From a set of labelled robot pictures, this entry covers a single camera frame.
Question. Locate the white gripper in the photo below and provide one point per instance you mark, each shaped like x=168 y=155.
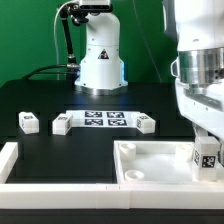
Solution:
x=206 y=111

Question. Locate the white square table top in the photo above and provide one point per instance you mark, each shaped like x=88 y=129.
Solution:
x=166 y=162

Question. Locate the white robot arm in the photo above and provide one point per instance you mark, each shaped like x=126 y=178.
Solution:
x=198 y=68

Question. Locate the fiducial marker sheet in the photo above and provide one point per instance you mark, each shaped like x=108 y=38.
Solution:
x=102 y=119

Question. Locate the white U-shaped obstacle fence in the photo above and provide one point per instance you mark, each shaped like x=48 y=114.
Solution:
x=200 y=195

